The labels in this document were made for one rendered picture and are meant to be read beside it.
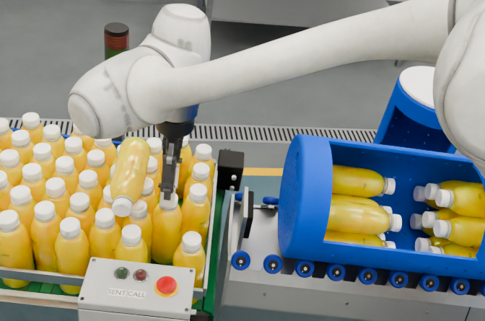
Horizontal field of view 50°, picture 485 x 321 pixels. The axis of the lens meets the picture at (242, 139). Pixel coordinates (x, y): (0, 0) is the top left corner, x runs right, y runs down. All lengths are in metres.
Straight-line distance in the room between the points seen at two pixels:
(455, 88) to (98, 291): 0.74
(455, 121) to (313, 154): 0.69
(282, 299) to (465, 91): 0.94
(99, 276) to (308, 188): 0.44
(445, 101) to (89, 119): 0.49
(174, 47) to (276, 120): 2.46
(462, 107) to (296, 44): 0.32
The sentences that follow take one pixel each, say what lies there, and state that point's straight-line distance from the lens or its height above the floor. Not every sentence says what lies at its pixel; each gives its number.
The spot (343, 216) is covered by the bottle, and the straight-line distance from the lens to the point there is 1.17.
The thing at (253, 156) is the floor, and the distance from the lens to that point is 2.99.
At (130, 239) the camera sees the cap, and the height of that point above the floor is 1.09.
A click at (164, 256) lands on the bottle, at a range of 1.27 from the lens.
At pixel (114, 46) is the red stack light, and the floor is 1.22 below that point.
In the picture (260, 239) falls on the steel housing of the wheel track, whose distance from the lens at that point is 1.34.
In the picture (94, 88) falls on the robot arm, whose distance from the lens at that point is 0.77.
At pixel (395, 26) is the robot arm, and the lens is 0.70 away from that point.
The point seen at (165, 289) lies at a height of 1.11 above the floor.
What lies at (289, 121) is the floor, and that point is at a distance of 3.31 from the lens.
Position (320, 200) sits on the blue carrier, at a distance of 1.09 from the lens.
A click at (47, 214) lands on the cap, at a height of 1.09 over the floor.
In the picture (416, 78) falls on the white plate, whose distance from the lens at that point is 1.94.
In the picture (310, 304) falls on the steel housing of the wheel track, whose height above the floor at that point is 0.86.
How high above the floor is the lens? 1.93
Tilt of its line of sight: 39 degrees down
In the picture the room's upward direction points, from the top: 11 degrees clockwise
